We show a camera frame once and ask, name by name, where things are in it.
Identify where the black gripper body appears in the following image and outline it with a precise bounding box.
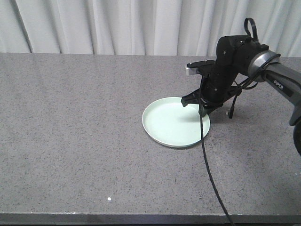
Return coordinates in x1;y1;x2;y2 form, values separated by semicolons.
201;35;269;105

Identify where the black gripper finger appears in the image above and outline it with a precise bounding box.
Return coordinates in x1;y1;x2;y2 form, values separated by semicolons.
181;89;202;107
198;101;223;117

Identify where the light green round plate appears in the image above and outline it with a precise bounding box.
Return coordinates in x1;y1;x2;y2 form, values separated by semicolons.
142;97;211;148

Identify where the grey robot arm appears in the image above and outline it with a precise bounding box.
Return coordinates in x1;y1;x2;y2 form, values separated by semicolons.
181;35;301;152

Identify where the white pleated curtain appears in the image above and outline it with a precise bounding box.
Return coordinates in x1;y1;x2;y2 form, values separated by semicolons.
0;0;301;57

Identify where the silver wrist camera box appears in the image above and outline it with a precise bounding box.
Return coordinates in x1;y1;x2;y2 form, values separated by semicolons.
185;67;200;76

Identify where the black camera cable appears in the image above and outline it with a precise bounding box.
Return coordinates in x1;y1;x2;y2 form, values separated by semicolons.
198;17;282;226

